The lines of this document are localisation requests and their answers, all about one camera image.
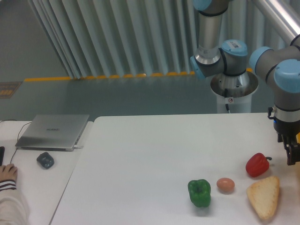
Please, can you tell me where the white laptop plug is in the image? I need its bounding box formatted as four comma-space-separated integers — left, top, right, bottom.
74, 145, 84, 149

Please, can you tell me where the red bell pepper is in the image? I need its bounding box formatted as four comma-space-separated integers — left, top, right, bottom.
245, 153, 272, 178

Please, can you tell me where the person's hand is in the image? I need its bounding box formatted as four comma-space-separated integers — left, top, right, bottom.
0, 164, 18, 182

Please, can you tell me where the thin black mouse cable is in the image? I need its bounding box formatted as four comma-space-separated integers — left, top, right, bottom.
0, 119, 32, 165

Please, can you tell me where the triangular toast slice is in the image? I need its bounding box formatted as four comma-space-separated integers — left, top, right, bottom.
246, 176, 280, 220

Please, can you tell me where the brown egg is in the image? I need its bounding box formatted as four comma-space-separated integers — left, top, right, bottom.
217, 178, 235, 192

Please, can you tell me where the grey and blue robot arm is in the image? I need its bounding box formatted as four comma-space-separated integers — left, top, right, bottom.
190, 0, 300, 165

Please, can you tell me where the black phone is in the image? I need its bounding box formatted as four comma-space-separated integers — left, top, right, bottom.
0, 146, 5, 166

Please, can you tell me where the dark grey small case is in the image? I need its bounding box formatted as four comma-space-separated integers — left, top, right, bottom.
37, 152, 55, 169

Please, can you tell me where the silver closed laptop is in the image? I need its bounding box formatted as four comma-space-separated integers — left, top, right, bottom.
15, 114, 89, 151

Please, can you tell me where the striped cream sleeve forearm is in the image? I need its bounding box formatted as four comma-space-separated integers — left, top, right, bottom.
0, 180, 30, 225

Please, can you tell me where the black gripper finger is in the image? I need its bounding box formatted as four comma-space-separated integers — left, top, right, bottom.
282, 135, 300, 165

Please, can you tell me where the green bell pepper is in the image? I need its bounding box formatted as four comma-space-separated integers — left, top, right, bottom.
187, 179, 211, 208

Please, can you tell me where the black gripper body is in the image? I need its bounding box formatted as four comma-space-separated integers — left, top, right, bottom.
268, 106, 300, 141

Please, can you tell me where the yellow tray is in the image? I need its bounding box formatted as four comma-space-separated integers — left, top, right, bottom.
296, 133, 300, 143

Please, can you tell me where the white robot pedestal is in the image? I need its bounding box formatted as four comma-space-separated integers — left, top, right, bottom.
210, 71, 258, 113

